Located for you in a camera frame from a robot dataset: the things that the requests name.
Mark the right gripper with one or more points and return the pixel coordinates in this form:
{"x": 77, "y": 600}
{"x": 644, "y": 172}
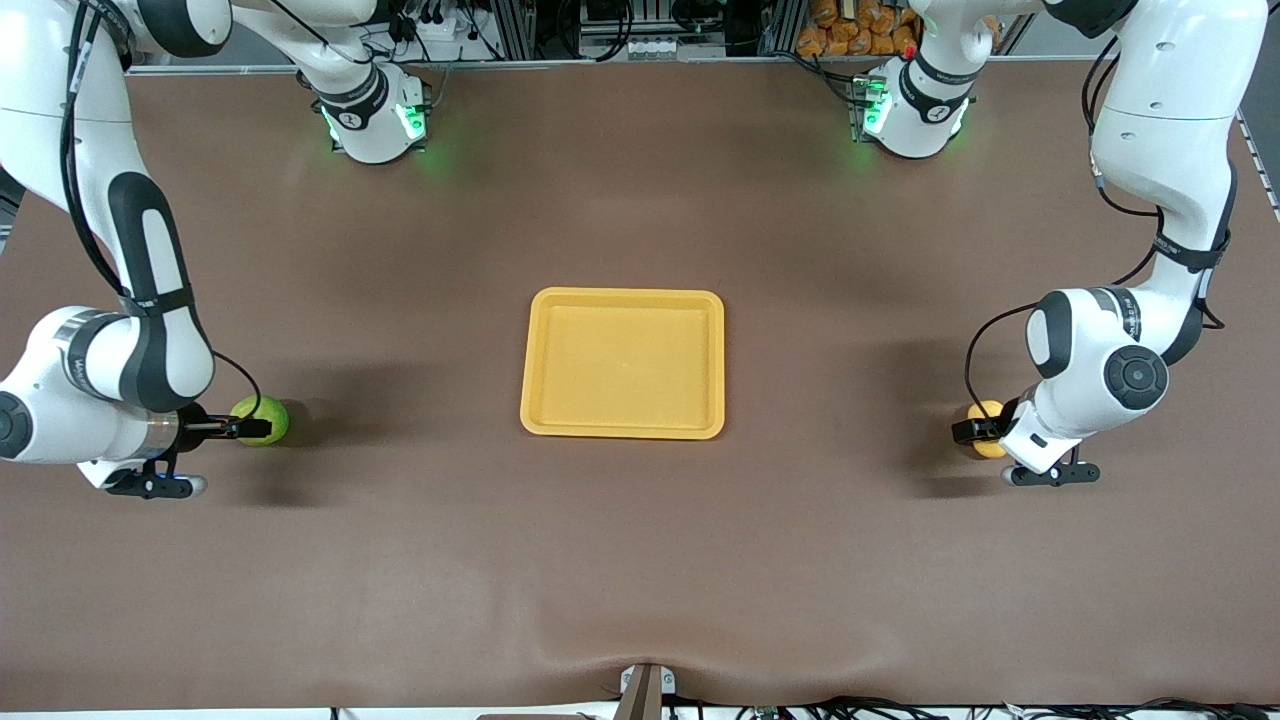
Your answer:
{"x": 194, "y": 425}

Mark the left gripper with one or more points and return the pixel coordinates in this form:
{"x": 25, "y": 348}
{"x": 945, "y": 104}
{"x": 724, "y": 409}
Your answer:
{"x": 1001, "y": 421}

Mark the yellow potato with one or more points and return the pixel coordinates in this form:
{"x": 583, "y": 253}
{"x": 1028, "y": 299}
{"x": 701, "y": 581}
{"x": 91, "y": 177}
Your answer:
{"x": 985, "y": 448}

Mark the green apple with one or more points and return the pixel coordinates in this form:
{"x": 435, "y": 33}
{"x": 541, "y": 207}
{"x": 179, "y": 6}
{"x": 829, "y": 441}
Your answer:
{"x": 272, "y": 412}

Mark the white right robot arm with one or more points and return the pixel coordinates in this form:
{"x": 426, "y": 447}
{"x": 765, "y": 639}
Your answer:
{"x": 150, "y": 260}

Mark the yellow plastic tray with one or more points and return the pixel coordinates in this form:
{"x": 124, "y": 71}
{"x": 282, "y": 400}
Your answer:
{"x": 620, "y": 370}

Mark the brown table mat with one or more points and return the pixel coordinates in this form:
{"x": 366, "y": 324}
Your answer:
{"x": 640, "y": 550}

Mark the bag of orange snacks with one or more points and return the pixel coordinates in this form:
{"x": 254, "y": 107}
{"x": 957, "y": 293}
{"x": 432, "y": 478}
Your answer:
{"x": 850, "y": 25}

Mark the white power strip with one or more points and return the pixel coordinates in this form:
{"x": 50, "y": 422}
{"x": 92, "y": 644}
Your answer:
{"x": 440, "y": 25}

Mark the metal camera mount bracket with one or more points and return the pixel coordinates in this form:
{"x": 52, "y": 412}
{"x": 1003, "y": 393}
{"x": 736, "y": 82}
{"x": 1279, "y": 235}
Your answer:
{"x": 645, "y": 690}

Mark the aluminium table rail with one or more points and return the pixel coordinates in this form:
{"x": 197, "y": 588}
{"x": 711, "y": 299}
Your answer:
{"x": 640, "y": 62}

